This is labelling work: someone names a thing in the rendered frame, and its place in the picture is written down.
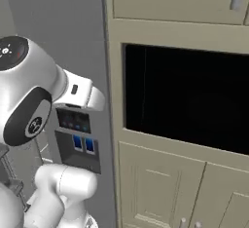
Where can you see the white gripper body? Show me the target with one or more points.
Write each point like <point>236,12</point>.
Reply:
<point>97,98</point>

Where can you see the beige panelled cupboard door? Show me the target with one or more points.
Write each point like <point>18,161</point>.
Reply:
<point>227,196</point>
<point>155,186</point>

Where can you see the dark grey metal bracket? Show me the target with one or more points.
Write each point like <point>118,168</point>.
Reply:
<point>15,186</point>

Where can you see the beige tall cabinet frame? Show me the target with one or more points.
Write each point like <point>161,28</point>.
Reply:
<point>155,32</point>

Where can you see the grey fridge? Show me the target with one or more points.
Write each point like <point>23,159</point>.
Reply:
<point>78,27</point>

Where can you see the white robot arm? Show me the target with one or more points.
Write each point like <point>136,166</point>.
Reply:
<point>35,72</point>

